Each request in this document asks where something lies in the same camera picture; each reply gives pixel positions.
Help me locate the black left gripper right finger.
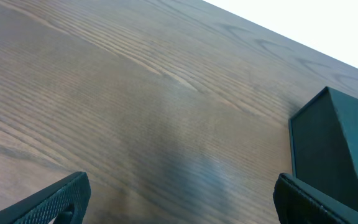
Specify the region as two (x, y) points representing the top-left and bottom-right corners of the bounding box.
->
(273, 173), (358, 224)

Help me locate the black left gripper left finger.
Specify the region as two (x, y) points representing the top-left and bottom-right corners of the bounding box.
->
(0, 172), (91, 224)

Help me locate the dark green gift box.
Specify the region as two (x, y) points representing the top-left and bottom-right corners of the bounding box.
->
(288, 86), (358, 212)

